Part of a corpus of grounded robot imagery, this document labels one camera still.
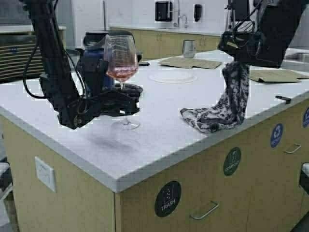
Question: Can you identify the black office chair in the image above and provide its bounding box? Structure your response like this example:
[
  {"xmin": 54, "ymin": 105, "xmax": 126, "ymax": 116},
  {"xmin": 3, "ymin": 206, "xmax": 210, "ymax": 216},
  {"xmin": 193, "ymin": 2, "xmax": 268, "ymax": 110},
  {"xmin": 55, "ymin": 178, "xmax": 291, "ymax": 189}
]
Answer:
[{"xmin": 74, "ymin": 30, "xmax": 144, "ymax": 62}]

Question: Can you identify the black trash sticker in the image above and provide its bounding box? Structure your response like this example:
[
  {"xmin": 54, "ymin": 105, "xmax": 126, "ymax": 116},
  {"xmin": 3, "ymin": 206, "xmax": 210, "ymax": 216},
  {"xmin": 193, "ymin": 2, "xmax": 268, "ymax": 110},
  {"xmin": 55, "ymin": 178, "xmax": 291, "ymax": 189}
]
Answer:
[{"xmin": 154, "ymin": 180, "xmax": 182, "ymax": 218}]

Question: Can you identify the robot base right corner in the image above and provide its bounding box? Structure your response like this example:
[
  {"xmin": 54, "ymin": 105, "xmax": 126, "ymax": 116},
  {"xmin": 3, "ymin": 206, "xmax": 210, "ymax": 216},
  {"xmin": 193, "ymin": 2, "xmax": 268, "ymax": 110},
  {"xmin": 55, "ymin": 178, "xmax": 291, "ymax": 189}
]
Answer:
[{"xmin": 299, "ymin": 163, "xmax": 309, "ymax": 192}]

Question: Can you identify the wood kitchen island cabinet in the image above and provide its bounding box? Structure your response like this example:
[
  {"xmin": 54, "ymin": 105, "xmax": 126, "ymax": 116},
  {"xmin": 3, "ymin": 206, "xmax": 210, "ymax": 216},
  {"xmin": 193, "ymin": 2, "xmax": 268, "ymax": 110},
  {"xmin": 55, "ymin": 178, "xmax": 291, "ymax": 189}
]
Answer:
[{"xmin": 0, "ymin": 94, "xmax": 309, "ymax": 232}]

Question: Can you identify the clear round plate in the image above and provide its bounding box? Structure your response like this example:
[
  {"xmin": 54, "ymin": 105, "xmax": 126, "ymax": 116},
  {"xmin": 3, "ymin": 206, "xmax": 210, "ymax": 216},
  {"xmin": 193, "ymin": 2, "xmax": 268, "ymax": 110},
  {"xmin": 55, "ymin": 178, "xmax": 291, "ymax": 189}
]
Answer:
[{"xmin": 148, "ymin": 70, "xmax": 198, "ymax": 84}]

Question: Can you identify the tan placemat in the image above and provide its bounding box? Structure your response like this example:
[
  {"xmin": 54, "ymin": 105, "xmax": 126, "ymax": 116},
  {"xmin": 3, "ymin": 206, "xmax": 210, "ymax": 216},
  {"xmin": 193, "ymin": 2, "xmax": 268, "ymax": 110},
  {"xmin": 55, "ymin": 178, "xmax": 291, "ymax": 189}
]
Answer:
[
  {"xmin": 159, "ymin": 57, "xmax": 222, "ymax": 69},
  {"xmin": 250, "ymin": 70, "xmax": 309, "ymax": 83}
]

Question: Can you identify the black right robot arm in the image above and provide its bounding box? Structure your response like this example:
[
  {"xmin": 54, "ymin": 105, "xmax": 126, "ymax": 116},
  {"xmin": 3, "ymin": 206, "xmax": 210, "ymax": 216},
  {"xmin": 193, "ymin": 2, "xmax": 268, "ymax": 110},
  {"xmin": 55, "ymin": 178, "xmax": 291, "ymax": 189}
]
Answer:
[{"xmin": 218, "ymin": 0, "xmax": 309, "ymax": 68}]

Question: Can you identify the recycle drawer steel handle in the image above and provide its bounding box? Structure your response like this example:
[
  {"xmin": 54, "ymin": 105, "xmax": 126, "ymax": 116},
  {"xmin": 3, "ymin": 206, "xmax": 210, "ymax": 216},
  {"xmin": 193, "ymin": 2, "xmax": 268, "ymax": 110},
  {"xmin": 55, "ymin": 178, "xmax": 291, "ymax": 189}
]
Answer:
[{"xmin": 284, "ymin": 143, "xmax": 302, "ymax": 154}]

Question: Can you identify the small black counter object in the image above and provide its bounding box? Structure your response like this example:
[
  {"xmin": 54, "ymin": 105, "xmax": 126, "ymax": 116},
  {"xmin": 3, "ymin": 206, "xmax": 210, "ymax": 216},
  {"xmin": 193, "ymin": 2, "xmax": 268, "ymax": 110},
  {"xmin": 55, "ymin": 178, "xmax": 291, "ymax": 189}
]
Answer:
[{"xmin": 275, "ymin": 95, "xmax": 291, "ymax": 104}]

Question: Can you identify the green compost sticker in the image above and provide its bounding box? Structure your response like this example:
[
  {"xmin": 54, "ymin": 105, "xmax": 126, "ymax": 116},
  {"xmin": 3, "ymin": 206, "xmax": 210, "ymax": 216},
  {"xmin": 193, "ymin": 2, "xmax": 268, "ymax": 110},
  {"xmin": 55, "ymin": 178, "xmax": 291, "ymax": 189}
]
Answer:
[{"xmin": 223, "ymin": 147, "xmax": 241, "ymax": 176}]

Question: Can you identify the far wall soap dispenser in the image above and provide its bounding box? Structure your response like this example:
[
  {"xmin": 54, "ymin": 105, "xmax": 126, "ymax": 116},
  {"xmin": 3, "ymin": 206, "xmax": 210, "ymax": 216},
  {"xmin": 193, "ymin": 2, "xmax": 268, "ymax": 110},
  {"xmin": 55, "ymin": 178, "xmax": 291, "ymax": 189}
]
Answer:
[{"xmin": 194, "ymin": 4, "xmax": 202, "ymax": 22}]

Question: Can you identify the blue water bottle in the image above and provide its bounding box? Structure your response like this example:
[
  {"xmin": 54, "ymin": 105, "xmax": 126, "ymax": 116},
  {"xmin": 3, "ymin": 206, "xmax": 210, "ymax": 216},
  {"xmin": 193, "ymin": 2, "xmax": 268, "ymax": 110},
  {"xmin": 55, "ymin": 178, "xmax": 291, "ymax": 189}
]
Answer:
[{"xmin": 77, "ymin": 30, "xmax": 115, "ymax": 97}]

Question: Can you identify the white island power outlet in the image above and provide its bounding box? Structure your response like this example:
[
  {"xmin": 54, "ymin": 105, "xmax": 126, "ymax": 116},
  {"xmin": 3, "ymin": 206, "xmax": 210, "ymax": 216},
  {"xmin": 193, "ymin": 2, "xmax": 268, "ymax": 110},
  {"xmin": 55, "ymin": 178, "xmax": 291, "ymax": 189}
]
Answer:
[{"xmin": 34, "ymin": 157, "xmax": 56, "ymax": 193}]

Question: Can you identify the dark grey plate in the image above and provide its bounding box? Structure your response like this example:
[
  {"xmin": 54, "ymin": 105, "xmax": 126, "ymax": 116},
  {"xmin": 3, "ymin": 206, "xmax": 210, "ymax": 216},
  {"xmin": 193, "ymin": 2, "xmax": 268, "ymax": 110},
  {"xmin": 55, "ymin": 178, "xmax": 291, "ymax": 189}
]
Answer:
[{"xmin": 113, "ymin": 83, "xmax": 143, "ymax": 94}]

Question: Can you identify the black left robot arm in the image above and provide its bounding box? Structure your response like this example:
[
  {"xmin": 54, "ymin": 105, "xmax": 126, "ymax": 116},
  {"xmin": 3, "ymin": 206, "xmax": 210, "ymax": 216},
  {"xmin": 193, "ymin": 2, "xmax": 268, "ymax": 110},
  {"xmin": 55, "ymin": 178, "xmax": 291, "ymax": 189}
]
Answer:
[{"xmin": 23, "ymin": 0, "xmax": 142, "ymax": 129}]

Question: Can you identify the steel tumbler cup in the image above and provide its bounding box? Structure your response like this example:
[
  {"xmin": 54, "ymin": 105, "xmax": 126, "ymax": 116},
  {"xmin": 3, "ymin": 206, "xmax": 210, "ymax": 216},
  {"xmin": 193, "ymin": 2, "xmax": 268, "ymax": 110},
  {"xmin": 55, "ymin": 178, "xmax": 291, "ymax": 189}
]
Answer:
[{"xmin": 183, "ymin": 40, "xmax": 196, "ymax": 58}]

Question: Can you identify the far wood cabinet row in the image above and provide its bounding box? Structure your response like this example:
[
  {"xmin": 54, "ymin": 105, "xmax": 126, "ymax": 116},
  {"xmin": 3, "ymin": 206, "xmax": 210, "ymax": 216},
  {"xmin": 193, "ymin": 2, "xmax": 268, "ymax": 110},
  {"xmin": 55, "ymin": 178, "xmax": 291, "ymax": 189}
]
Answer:
[{"xmin": 111, "ymin": 27, "xmax": 220, "ymax": 60}]

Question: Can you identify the near tan placemat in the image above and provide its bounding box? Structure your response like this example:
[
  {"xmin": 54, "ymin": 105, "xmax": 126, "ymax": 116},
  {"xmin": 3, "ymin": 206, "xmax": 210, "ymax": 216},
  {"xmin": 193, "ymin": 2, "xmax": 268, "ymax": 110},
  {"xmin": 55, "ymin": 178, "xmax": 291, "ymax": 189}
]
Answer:
[{"xmin": 250, "ymin": 70, "xmax": 309, "ymax": 83}]

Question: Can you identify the far tan placemat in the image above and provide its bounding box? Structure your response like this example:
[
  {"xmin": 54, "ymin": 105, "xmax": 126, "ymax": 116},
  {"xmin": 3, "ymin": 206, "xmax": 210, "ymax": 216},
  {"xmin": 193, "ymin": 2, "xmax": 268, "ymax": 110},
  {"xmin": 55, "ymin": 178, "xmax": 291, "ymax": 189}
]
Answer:
[{"xmin": 159, "ymin": 57, "xmax": 222, "ymax": 69}]

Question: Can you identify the grey louvered appliance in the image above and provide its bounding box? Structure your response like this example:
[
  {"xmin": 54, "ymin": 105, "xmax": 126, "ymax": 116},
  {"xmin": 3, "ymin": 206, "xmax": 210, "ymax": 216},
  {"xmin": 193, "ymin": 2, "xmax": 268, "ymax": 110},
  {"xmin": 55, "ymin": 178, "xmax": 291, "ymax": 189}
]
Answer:
[{"xmin": 0, "ymin": 26, "xmax": 66, "ymax": 83}]

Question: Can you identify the island steel sink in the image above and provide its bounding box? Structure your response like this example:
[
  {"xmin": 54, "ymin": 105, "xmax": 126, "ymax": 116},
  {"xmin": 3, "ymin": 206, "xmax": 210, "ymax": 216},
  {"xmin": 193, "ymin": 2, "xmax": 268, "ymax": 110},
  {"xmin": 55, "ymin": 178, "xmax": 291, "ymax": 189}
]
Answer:
[{"xmin": 281, "ymin": 49, "xmax": 309, "ymax": 72}]

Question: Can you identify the far chrome faucet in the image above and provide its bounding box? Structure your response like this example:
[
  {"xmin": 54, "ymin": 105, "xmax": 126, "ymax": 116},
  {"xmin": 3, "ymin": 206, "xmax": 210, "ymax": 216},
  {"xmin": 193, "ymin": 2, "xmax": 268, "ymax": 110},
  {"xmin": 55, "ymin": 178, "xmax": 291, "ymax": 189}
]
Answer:
[{"xmin": 173, "ymin": 0, "xmax": 189, "ymax": 29}]

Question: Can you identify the black wire basket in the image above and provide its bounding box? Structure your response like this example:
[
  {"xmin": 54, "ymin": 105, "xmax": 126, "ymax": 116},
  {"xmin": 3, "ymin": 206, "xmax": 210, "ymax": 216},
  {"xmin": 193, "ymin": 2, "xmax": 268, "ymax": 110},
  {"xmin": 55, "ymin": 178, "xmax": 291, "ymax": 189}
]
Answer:
[{"xmin": 236, "ymin": 20, "xmax": 255, "ymax": 32}]

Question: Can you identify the blue recycle sticker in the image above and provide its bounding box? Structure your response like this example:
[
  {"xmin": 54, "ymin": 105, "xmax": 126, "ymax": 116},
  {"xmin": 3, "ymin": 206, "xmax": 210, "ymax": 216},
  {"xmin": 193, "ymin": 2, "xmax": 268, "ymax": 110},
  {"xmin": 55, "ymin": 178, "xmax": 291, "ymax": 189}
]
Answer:
[
  {"xmin": 302, "ymin": 108, "xmax": 309, "ymax": 128},
  {"xmin": 270, "ymin": 123, "xmax": 283, "ymax": 148}
]

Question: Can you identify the black grey patterned cloth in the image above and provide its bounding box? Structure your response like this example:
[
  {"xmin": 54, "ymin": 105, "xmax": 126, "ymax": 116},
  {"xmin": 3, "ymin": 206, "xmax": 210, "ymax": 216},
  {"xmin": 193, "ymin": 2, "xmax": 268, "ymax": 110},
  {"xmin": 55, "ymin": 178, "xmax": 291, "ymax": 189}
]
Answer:
[{"xmin": 180, "ymin": 61, "xmax": 250, "ymax": 133}]

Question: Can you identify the trash drawer steel handle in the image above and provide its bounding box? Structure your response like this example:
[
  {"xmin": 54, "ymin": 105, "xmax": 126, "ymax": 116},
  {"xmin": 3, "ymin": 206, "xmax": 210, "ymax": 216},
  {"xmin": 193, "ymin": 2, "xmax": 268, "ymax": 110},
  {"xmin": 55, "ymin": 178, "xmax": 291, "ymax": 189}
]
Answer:
[{"xmin": 189, "ymin": 201, "xmax": 219, "ymax": 220}]

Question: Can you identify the clear wine glass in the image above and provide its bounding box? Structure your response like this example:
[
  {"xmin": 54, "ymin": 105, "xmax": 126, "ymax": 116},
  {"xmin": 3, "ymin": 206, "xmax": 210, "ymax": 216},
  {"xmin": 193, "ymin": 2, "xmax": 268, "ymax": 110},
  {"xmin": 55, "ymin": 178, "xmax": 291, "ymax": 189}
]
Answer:
[{"xmin": 103, "ymin": 35, "xmax": 141, "ymax": 131}]

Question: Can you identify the robot base left corner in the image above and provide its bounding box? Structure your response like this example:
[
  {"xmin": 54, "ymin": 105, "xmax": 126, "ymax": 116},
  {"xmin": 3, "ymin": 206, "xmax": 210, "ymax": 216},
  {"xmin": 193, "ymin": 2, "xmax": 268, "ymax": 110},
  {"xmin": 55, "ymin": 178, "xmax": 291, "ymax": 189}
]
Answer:
[{"xmin": 0, "ymin": 162, "xmax": 13, "ymax": 201}]

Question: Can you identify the far wall towel dispenser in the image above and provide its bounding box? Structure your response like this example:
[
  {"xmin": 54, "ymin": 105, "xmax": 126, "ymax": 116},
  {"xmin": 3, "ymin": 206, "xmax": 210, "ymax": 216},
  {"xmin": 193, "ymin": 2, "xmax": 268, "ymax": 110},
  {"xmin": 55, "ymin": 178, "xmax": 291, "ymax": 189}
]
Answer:
[{"xmin": 155, "ymin": 0, "xmax": 173, "ymax": 22}]

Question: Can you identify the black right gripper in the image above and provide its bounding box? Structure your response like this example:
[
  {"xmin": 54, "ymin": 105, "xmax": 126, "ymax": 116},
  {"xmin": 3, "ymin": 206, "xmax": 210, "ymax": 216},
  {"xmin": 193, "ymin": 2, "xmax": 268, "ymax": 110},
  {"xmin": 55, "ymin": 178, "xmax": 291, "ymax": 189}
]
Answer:
[{"xmin": 217, "ymin": 31, "xmax": 262, "ymax": 62}]

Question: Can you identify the black phone on counter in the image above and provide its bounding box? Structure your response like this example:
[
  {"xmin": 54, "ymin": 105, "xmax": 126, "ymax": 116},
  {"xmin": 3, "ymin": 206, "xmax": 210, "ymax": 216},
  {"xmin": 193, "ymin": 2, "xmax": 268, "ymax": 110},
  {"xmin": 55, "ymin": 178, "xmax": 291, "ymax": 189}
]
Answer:
[{"xmin": 139, "ymin": 61, "xmax": 150, "ymax": 67}]

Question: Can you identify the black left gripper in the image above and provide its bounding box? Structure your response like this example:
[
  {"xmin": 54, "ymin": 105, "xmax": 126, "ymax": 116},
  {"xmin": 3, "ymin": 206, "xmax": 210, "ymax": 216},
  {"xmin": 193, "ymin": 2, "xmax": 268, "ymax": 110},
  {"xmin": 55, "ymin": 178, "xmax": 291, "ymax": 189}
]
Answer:
[{"xmin": 67, "ymin": 86, "xmax": 143, "ymax": 128}]

